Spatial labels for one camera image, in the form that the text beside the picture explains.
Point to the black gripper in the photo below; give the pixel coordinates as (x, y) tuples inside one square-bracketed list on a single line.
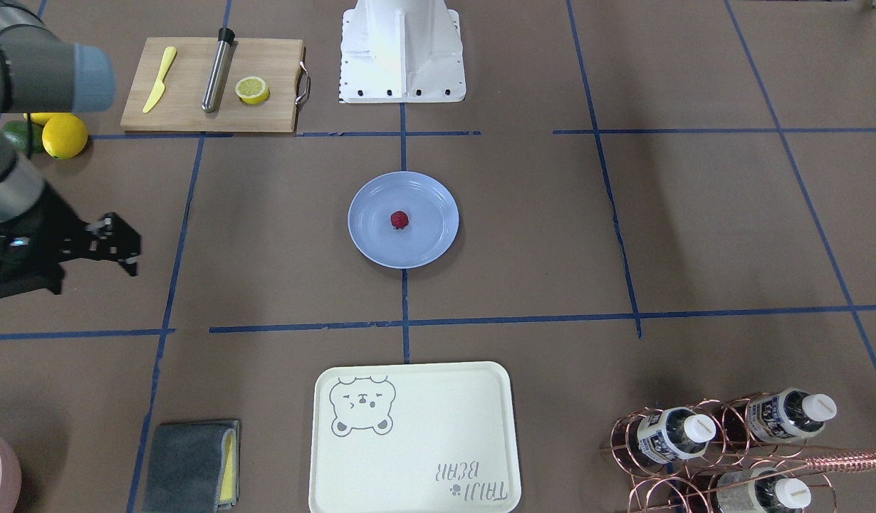
[(45, 229)]

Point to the red strawberry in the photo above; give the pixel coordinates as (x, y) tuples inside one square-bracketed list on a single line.
[(399, 220)]

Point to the blue plate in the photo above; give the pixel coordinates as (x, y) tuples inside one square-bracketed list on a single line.
[(433, 213)]

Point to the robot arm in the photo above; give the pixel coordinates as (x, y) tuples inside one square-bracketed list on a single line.
[(41, 74)]

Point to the round yellow lemon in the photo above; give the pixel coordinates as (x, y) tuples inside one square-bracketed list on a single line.
[(64, 136)]

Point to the bamboo cutting board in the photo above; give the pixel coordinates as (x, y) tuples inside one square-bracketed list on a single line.
[(278, 61)]

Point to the oval yellow lemon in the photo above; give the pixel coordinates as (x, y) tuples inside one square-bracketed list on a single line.
[(40, 118)]

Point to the green lime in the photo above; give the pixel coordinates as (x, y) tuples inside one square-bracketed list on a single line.
[(25, 137)]

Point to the lemon half slice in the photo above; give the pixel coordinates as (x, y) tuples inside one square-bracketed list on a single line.
[(252, 90)]

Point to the grey folded cloth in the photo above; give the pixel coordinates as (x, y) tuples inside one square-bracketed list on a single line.
[(185, 466)]

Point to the yellow plastic knife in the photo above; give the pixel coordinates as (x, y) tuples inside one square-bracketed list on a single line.
[(159, 86)]

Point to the yellow sponge cloth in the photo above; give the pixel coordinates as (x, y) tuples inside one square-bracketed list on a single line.
[(228, 481)]

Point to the steel muddler black tip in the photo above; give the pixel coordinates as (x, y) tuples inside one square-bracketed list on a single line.
[(220, 68)]

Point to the cream bear tray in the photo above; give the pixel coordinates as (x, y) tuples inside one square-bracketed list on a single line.
[(431, 437)]

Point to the dark drink bottle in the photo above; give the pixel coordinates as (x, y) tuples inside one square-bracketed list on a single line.
[(762, 489), (788, 416), (669, 436)]

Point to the dark drink bottle front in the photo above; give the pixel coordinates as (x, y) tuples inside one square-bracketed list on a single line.
[(762, 489)]

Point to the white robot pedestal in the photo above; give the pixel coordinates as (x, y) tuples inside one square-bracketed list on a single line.
[(401, 51)]

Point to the copper wire bottle rack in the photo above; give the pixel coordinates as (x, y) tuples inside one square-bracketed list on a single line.
[(685, 486)]

